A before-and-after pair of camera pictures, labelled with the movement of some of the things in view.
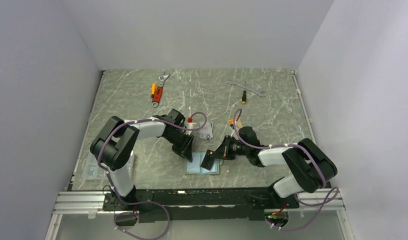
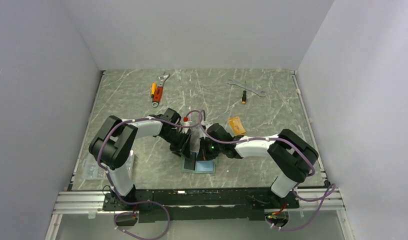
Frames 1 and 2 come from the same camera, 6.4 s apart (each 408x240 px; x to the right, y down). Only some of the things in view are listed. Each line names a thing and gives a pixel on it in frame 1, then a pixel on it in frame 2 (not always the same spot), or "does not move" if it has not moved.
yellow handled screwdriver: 153,87 does not move
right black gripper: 223,151 → 203,154
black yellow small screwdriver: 244,97 does not move
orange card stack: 230,121 does not move
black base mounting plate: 199,205 does not move
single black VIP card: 208,160 → 190,164
